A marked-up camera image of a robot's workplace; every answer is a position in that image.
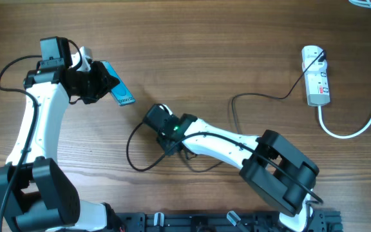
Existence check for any white power strip socket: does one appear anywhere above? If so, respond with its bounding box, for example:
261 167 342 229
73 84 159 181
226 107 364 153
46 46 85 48
301 45 330 107

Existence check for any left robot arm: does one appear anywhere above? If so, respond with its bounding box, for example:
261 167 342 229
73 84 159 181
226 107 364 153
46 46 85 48
0 37 127 231

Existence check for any black left camera cable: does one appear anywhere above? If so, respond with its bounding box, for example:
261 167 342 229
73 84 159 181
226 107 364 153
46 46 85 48
0 38 83 232

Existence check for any black USB charging cable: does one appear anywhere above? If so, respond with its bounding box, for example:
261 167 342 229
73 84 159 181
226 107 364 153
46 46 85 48
178 50 327 173

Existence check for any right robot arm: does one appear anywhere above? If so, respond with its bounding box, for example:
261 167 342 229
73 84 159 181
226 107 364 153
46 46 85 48
142 104 322 231

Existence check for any blue Galaxy S25 smartphone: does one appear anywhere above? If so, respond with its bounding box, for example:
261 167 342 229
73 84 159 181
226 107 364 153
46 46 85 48
102 61 135 106

